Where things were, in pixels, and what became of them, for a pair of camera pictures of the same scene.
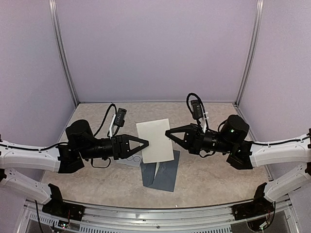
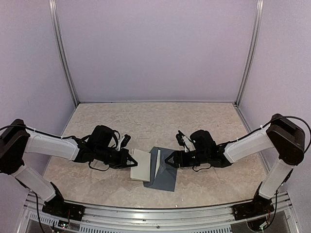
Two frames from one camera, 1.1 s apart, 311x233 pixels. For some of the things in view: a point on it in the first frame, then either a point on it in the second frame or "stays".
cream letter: [158, 164] stays
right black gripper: [196, 137] to [178, 155]
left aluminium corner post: [61, 51] stays
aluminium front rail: [213, 220] stays
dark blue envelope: [165, 176] stays
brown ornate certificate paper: [160, 147] to [142, 171]
